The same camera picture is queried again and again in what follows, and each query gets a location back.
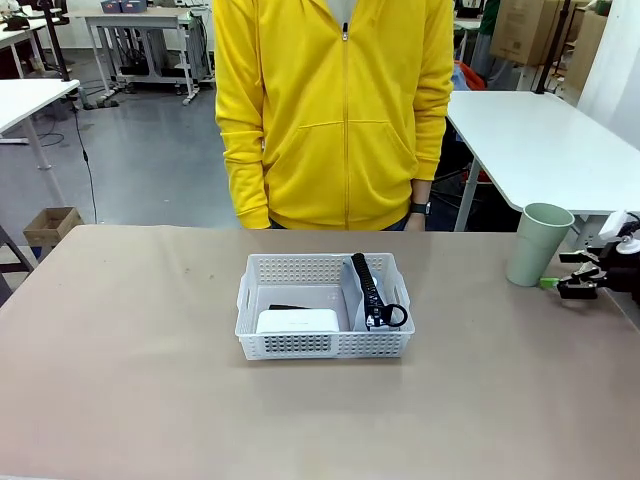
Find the black floor cable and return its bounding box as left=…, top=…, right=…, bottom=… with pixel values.
left=69, top=92, right=100, bottom=225

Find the black stand pole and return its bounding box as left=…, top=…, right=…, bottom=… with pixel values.
left=42, top=0, right=72, bottom=82

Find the plain tall cardboard box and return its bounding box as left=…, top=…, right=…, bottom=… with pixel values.
left=567, top=9, right=609, bottom=94

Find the black strap with buckle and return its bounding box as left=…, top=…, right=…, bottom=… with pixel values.
left=343, top=252, right=412, bottom=334

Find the small open cardboard box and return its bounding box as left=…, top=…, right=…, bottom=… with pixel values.
left=22, top=206, right=85, bottom=247

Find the black clamp pole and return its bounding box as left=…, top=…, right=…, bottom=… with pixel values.
left=534, top=0, right=572, bottom=95

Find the pale green plastic cup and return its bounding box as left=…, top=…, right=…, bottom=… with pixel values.
left=505, top=202, right=576, bottom=288

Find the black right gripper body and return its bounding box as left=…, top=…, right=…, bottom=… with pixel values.
left=597, top=239, right=640, bottom=307

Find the large white table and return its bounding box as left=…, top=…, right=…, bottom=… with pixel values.
left=444, top=89, right=640, bottom=232

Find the red and blue cloth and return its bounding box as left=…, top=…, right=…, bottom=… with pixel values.
left=452, top=60, right=487, bottom=91

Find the person's left forearm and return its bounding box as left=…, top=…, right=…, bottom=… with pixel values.
left=410, top=178, right=434, bottom=204

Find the dark metal frame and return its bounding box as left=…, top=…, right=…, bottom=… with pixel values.
left=0, top=223, right=35, bottom=307

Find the person in yellow hoodie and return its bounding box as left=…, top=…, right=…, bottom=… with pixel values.
left=213, top=0, right=456, bottom=232

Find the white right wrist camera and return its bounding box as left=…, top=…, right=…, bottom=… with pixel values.
left=598, top=209, right=640, bottom=255

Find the large cardboard box with label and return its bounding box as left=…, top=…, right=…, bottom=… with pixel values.
left=489, top=0, right=576, bottom=66

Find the white table with slanted leg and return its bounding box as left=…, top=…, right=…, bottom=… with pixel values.
left=0, top=78, right=81, bottom=207

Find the grey framed workbench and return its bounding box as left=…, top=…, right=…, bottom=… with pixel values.
left=74, top=7, right=216, bottom=106

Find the white perforated plastic basket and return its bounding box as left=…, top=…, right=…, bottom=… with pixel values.
left=233, top=252, right=416, bottom=362

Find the white rectangular box device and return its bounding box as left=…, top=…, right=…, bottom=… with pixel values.
left=256, top=308, right=341, bottom=335

